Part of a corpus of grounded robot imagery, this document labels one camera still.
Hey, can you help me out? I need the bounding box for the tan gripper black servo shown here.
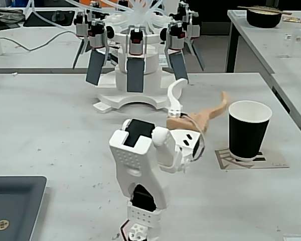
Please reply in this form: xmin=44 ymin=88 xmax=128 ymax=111
xmin=166 ymin=78 xmax=230 ymax=135

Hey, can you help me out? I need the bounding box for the black paper cup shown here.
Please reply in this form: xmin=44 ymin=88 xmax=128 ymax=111
xmin=228 ymin=100 xmax=273 ymax=162

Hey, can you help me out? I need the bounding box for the printed paper mat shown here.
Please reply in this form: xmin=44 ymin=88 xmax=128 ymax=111
xmin=215 ymin=148 xmax=290 ymax=171

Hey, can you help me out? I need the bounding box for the black desk mat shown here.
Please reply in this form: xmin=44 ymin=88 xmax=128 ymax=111
xmin=23 ymin=11 xmax=76 ymax=28

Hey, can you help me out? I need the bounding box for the grey flat panel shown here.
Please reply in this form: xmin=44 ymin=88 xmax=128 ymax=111
xmin=169 ymin=51 xmax=191 ymax=86
xmin=72 ymin=37 xmax=88 ymax=70
xmin=85 ymin=49 xmax=105 ymax=86
xmin=187 ymin=39 xmax=206 ymax=71
xmin=126 ymin=58 xmax=145 ymax=93

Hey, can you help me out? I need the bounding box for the black table leg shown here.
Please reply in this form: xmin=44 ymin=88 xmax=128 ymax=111
xmin=225 ymin=27 xmax=241 ymax=73

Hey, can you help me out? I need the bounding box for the grey black pump unit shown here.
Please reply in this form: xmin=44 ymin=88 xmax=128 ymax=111
xmin=178 ymin=2 xmax=201 ymax=40
xmin=74 ymin=11 xmax=91 ymax=36
xmin=88 ymin=20 xmax=108 ymax=50
xmin=127 ymin=25 xmax=145 ymax=56
xmin=165 ymin=21 xmax=187 ymax=50

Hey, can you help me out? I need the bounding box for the white dispenser carousel stand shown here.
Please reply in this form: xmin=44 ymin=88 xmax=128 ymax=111
xmin=92 ymin=32 xmax=184 ymax=115

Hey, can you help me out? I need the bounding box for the black bowl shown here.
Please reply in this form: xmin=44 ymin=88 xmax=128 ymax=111
xmin=246 ymin=6 xmax=283 ymax=28

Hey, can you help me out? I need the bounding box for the translucent tube bundle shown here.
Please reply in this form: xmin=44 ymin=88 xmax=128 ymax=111
xmin=25 ymin=0 xmax=181 ymax=33

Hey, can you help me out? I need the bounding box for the grey plastic tray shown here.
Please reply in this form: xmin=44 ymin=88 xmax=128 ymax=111
xmin=0 ymin=175 xmax=48 ymax=241

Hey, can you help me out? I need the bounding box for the dark grey cloth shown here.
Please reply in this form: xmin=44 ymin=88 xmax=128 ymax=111
xmin=0 ymin=6 xmax=26 ymax=31

